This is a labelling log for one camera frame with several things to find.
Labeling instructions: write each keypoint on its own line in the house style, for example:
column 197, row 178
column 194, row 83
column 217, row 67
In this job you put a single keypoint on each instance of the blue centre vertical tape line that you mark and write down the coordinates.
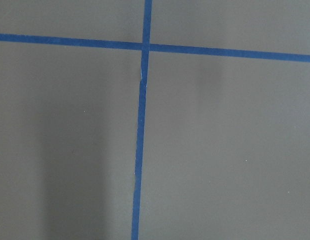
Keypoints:
column 142, row 100

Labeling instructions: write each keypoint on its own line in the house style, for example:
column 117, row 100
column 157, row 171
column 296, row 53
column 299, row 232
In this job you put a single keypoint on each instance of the blue middle horizontal tape line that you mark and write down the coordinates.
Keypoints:
column 164, row 48

